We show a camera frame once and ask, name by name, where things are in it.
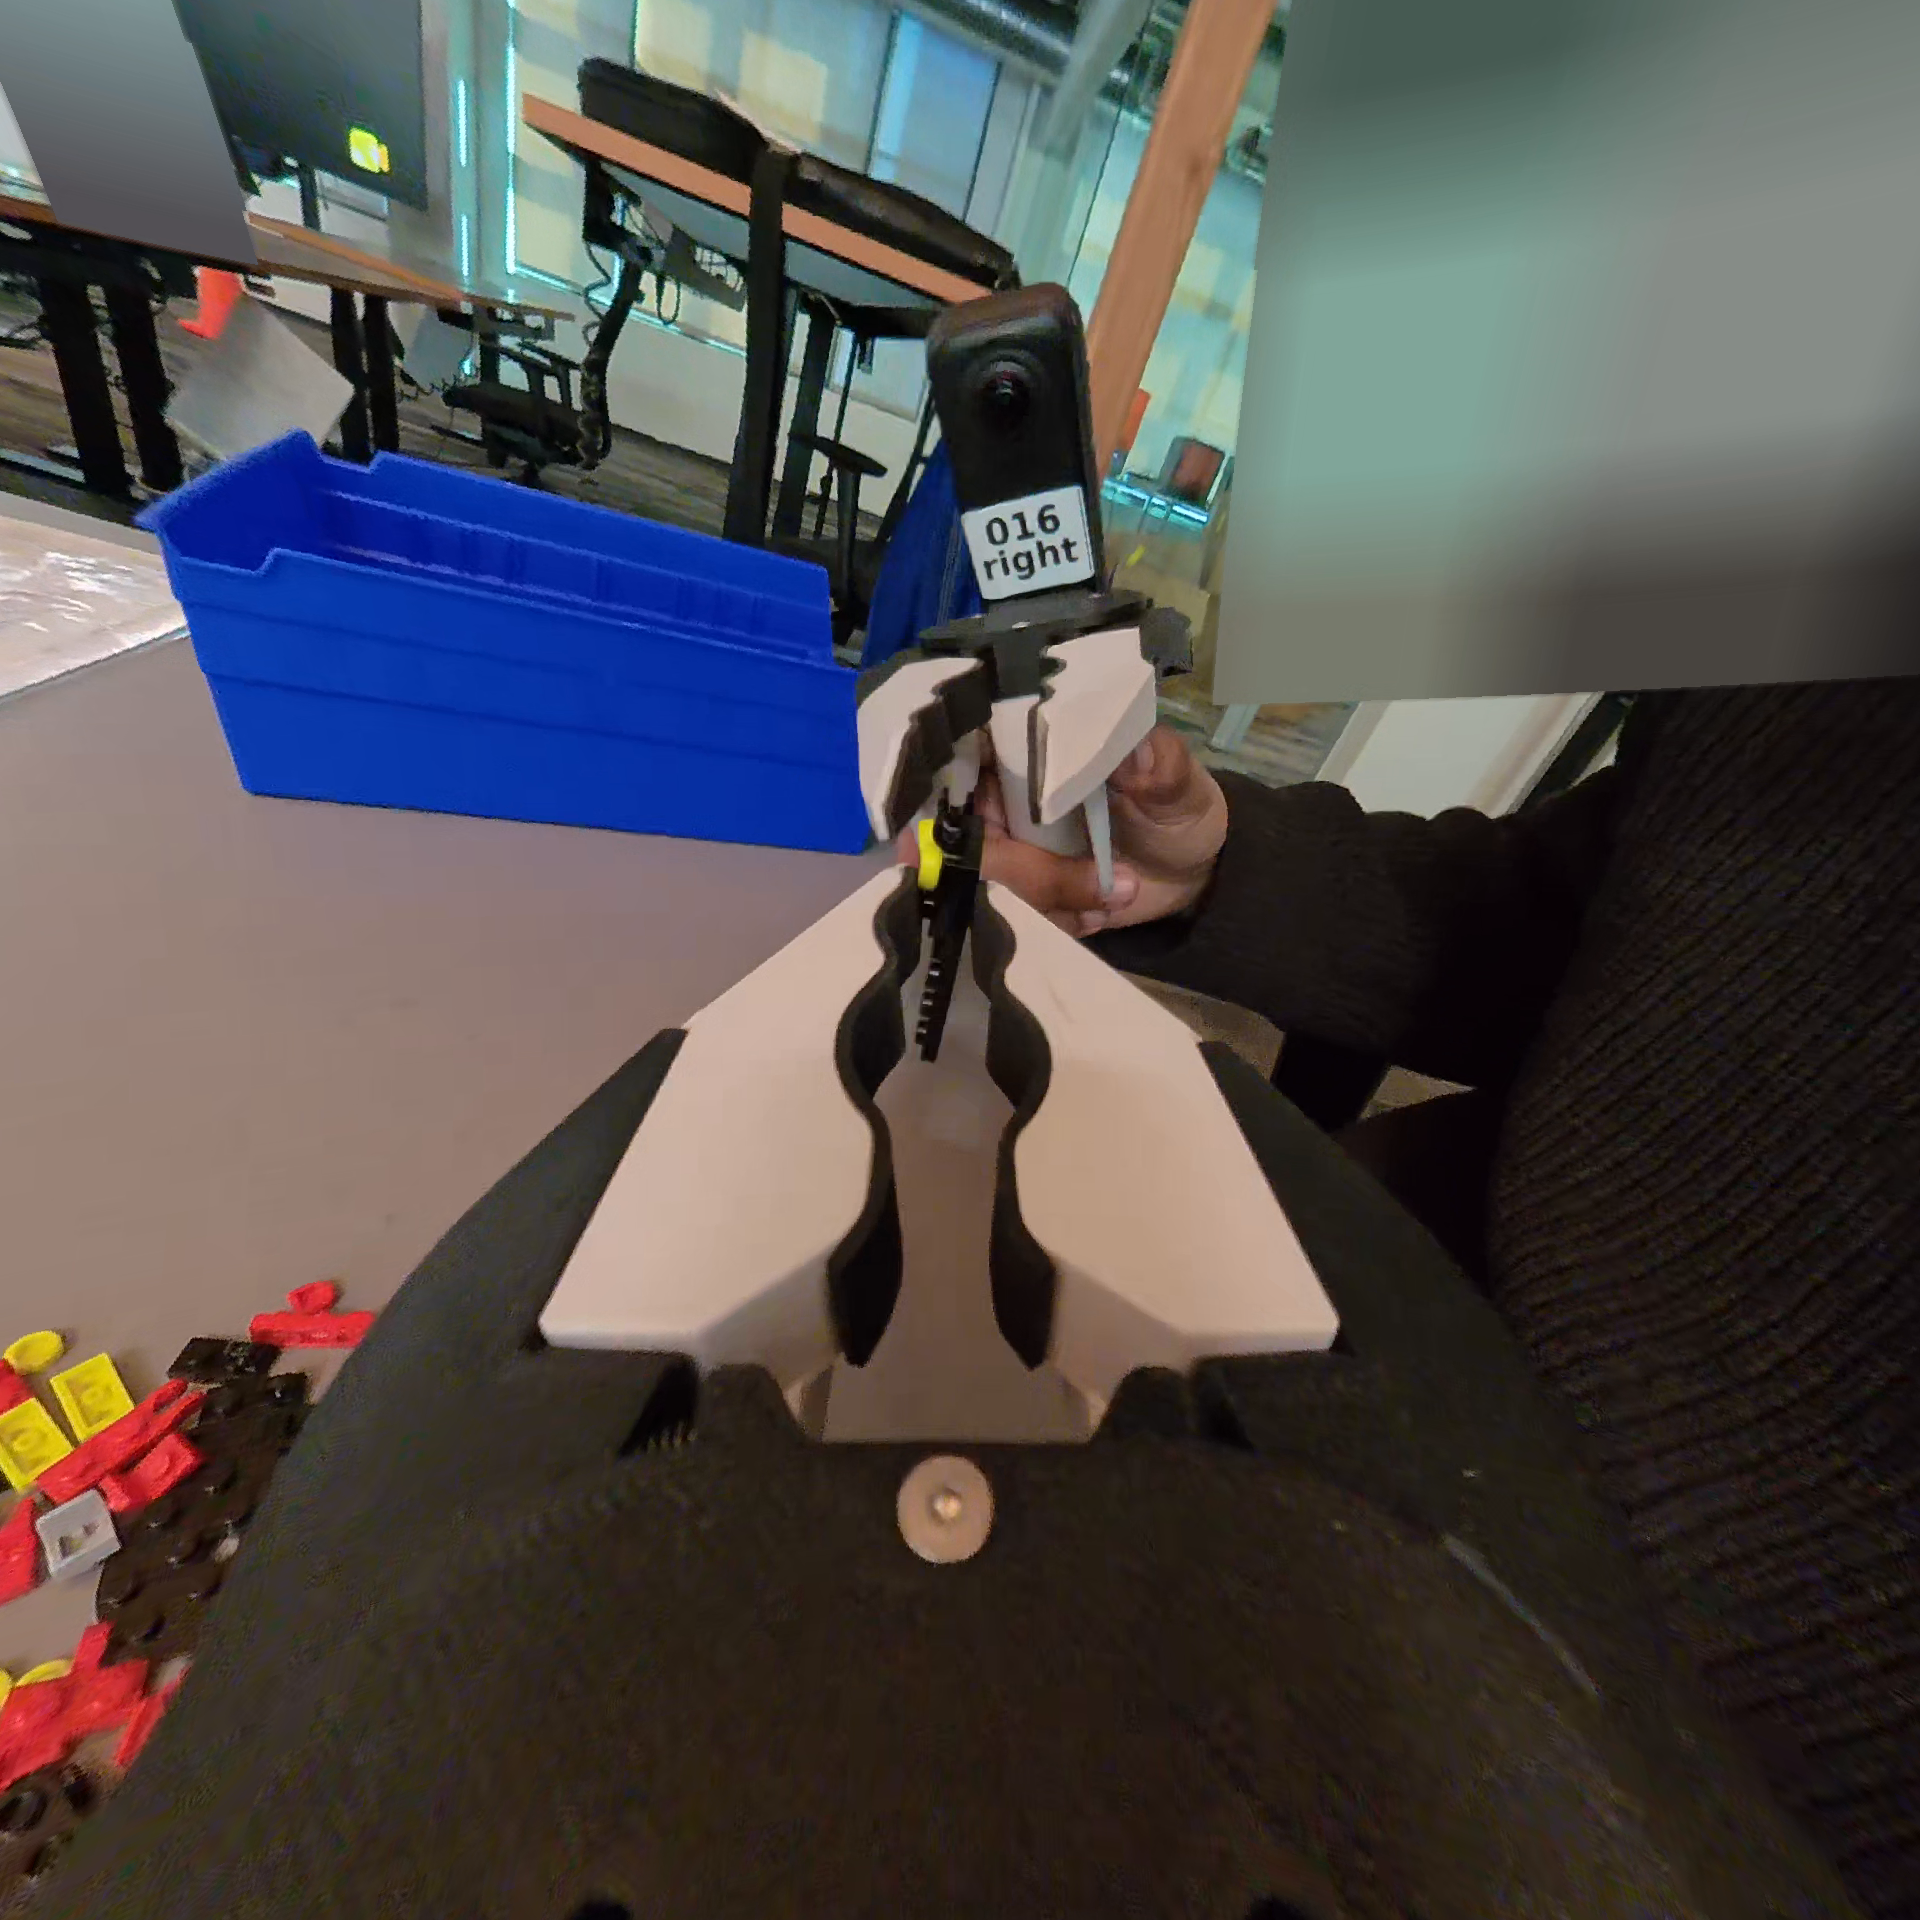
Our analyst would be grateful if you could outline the black lego assembly yellow studs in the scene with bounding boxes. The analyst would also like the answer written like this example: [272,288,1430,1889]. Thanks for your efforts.
[896,803,995,1068]

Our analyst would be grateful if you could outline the pile of loose lego pieces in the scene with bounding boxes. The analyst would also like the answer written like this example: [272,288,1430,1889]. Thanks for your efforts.
[0,1279,378,1884]

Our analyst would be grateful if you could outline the clear laminated sheet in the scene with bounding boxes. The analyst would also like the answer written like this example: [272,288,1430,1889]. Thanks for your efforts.
[0,513,192,701]

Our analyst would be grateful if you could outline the person's right forearm black sleeve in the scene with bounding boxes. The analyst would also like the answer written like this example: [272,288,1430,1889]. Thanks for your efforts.
[1079,767,1629,1129]

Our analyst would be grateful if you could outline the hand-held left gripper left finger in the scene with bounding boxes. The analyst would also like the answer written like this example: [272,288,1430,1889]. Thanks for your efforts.
[538,865,920,1424]

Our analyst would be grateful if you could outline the blue cloth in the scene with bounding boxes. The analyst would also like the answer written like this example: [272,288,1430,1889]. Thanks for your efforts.
[861,448,981,671]

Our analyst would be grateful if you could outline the black monitor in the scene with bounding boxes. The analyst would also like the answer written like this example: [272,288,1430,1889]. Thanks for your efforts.
[168,0,431,215]

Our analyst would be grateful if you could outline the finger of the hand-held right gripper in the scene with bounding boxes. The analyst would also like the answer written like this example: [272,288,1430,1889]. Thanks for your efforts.
[1026,630,1160,827]
[854,655,999,845]

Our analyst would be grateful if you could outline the wooden pillar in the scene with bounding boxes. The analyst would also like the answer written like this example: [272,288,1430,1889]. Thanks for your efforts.
[1084,0,1280,454]

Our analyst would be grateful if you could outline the wooden desk black legs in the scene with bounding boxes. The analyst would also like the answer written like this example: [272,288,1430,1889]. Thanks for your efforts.
[0,191,576,501]
[520,94,995,552]

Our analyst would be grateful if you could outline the person's right hand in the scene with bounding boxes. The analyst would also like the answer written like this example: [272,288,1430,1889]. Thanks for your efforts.
[976,728,1234,941]

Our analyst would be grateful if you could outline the black bag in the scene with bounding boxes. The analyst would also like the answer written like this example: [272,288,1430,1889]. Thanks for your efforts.
[576,59,1024,291]

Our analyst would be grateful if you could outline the blue plastic bin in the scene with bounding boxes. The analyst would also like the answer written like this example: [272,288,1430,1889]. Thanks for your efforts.
[136,431,880,856]

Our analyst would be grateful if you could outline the white leaning board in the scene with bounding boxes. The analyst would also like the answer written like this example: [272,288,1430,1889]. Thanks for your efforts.
[163,297,356,454]

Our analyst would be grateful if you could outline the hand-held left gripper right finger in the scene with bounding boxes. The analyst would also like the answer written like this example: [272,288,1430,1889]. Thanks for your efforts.
[971,887,1339,1441]

